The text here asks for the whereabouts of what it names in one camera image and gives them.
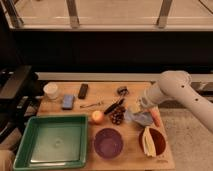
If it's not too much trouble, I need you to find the wooden board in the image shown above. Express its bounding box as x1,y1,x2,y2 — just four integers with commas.
38,82,175,171

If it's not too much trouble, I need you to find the blue sponge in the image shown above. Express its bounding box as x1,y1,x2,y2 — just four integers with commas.
62,95,75,110

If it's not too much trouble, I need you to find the purple bowl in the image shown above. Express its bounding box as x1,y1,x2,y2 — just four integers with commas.
93,128,124,159

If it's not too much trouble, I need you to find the small dark clip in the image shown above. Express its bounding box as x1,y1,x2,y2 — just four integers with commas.
117,86,129,96

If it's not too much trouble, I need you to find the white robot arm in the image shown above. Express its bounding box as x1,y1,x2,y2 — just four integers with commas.
137,71,213,133

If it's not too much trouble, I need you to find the orange apple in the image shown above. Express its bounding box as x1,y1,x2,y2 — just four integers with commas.
91,111,104,124

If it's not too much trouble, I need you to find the black handled utensil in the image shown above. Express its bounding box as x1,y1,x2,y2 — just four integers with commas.
104,98,125,115

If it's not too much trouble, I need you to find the metal spoon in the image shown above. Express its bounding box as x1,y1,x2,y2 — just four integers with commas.
80,101,104,108

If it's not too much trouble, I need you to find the green plastic tray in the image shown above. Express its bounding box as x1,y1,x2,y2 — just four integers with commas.
13,115,88,171

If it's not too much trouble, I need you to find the yellow banana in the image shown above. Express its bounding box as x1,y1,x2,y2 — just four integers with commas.
142,127,156,157

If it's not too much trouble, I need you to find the orange carrot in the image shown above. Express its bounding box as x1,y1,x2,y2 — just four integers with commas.
149,109,160,127

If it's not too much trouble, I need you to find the light blue towel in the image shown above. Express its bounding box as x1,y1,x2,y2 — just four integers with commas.
124,107,153,126

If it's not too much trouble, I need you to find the black rectangular block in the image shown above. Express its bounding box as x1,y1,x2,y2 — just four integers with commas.
78,84,88,99

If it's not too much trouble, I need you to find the white cup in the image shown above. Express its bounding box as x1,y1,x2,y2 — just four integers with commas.
43,83,58,100

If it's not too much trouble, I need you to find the dark grape bunch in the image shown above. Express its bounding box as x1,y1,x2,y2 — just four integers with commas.
109,106,126,125

